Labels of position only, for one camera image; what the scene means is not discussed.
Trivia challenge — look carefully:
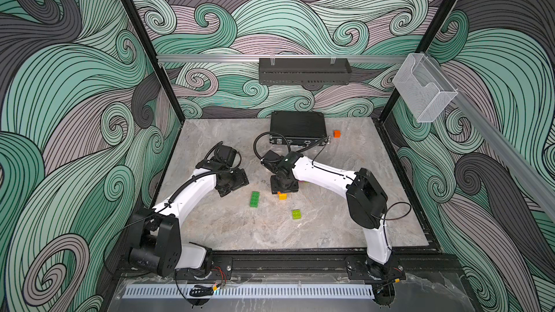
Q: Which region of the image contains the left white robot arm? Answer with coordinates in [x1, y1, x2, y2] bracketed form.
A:
[127, 168, 249, 277]

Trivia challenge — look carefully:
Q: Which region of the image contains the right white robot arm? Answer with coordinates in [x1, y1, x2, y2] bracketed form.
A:
[262, 153, 392, 264]

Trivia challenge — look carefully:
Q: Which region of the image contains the dark green long lego brick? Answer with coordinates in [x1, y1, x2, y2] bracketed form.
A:
[249, 192, 260, 208]

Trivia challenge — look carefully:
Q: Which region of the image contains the lime green small lego brick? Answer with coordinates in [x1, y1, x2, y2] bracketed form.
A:
[291, 209, 302, 220]

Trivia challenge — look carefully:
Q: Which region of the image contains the black case on table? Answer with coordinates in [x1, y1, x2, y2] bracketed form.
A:
[270, 111, 328, 147]

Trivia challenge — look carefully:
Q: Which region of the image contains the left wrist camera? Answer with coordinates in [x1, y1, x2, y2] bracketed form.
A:
[214, 144, 241, 168]

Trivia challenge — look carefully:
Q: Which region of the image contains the black wall-mounted tray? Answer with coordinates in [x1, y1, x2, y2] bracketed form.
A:
[258, 59, 353, 88]

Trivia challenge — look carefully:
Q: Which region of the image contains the aluminium wall rail back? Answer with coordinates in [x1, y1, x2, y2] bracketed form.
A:
[157, 53, 407, 64]

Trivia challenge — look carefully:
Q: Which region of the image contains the aluminium wall rail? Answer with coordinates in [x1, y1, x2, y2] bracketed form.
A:
[432, 59, 554, 220]
[157, 53, 407, 64]

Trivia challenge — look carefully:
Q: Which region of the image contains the white slotted cable duct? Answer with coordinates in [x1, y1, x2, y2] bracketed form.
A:
[121, 283, 374, 300]

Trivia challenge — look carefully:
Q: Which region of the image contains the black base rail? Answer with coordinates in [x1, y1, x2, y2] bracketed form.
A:
[112, 248, 462, 283]

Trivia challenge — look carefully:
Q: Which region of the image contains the clear plastic wall bin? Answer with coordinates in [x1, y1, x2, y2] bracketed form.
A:
[393, 53, 458, 123]

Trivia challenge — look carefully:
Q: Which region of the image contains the aluminium wall rail right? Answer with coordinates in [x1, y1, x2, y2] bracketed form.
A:
[432, 59, 554, 220]

